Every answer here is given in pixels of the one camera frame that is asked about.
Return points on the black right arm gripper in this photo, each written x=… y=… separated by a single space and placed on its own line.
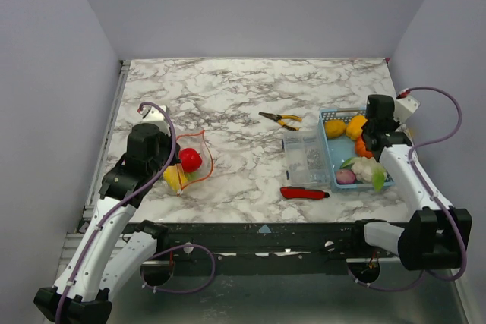
x=371 y=139

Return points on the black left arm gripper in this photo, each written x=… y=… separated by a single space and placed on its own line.
x=175 y=158

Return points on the orange yellow bell pepper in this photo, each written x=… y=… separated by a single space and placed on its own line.
x=354 y=127

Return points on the red apple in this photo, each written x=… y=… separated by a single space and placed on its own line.
x=190 y=160

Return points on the clear zip bag orange zipper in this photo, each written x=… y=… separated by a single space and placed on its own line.
x=197 y=141

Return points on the yellow lemon squash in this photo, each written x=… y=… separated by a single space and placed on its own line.
x=175 y=177

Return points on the purple onion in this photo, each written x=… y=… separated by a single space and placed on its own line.
x=345 y=177

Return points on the green chili pepper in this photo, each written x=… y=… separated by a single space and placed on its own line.
x=193 y=176

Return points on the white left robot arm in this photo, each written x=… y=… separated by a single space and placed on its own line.
x=84 y=292

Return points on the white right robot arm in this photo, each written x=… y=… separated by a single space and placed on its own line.
x=437 y=233

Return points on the light blue plastic basket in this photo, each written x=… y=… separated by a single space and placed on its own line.
x=337 y=150

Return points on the small yellow orange fruit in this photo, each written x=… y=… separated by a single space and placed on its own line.
x=334 y=128

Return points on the clear plastic screw box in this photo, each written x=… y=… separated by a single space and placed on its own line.
x=305 y=163

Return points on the red black utility knife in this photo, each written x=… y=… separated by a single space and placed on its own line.
x=303 y=193

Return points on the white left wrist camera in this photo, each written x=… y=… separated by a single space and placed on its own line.
x=151 y=115

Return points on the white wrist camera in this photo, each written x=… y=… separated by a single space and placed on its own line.
x=151 y=115
x=405 y=106

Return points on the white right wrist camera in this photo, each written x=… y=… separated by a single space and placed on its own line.
x=405 y=106

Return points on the yellow handled pliers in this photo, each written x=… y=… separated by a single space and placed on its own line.
x=281 y=120

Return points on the black metal base rail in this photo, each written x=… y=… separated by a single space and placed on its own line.
x=257 y=248

